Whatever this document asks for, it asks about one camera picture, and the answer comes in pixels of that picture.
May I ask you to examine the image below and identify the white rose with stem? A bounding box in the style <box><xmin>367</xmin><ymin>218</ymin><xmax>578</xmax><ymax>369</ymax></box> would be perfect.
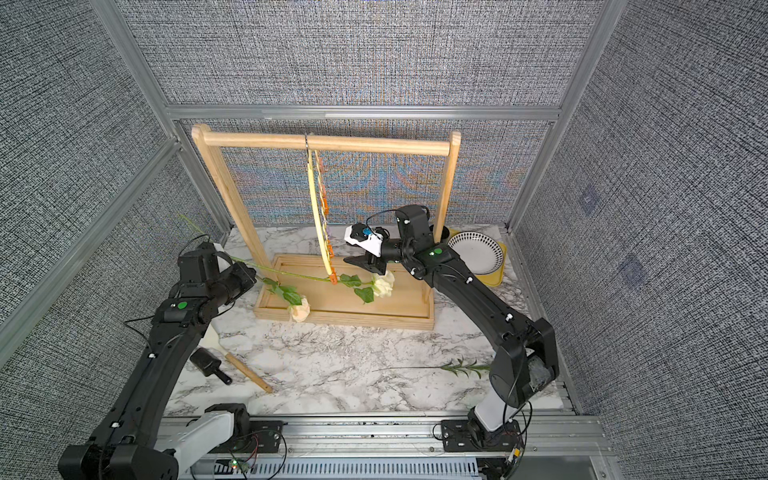
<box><xmin>234</xmin><ymin>257</ymin><xmax>395</xmax><ymax>304</ymax></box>

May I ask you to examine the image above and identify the peach rose with stem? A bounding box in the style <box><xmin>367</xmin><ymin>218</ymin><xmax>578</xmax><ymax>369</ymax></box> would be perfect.
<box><xmin>179</xmin><ymin>214</ymin><xmax>312</xmax><ymax>324</ymax></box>

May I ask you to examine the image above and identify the yellow plastic clip hanger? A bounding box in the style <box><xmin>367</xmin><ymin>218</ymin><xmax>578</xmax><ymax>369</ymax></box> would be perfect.
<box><xmin>305</xmin><ymin>138</ymin><xmax>338</xmax><ymax>279</ymax></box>

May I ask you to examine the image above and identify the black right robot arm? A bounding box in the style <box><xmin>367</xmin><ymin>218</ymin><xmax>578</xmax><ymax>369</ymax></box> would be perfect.
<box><xmin>344</xmin><ymin>205</ymin><xmax>560</xmax><ymax>436</ymax></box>

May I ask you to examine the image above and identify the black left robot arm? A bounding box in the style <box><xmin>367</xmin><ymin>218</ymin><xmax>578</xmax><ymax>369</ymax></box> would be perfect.
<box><xmin>58</xmin><ymin>242</ymin><xmax>257</xmax><ymax>479</ymax></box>

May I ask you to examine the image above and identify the black scoop tool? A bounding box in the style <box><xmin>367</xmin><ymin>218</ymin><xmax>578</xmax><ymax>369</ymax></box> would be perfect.
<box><xmin>190</xmin><ymin>347</ymin><xmax>233</xmax><ymax>385</ymax></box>

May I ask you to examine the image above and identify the white patterned plate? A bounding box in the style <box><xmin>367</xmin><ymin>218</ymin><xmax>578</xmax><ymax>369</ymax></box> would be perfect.
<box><xmin>447</xmin><ymin>231</ymin><xmax>505</xmax><ymax>277</ymax></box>

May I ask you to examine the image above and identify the yellow tray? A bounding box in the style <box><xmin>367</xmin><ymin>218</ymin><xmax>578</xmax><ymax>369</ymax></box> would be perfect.
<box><xmin>446</xmin><ymin>230</ymin><xmax>508</xmax><ymax>289</ymax></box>

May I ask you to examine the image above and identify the green leafy sprig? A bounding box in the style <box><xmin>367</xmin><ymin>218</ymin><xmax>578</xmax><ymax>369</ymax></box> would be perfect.
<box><xmin>382</xmin><ymin>358</ymin><xmax>491</xmax><ymax>379</ymax></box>

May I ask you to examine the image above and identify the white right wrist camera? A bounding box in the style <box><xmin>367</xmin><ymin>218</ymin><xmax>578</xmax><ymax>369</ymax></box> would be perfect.
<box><xmin>344</xmin><ymin>223</ymin><xmax>388</xmax><ymax>257</ymax></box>

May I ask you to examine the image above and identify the wooden hanging rack frame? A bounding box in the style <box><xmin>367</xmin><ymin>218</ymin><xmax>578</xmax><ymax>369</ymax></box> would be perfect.
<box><xmin>191</xmin><ymin>124</ymin><xmax>461</xmax><ymax>330</ymax></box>

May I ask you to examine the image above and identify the wooden handled spatula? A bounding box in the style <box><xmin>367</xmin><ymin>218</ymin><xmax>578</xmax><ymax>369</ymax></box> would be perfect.
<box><xmin>200</xmin><ymin>326</ymin><xmax>273</xmax><ymax>393</ymax></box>

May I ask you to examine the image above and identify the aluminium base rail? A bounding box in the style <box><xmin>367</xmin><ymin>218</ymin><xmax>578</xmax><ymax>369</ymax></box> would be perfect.
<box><xmin>158</xmin><ymin>410</ymin><xmax>623</xmax><ymax>479</ymax></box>

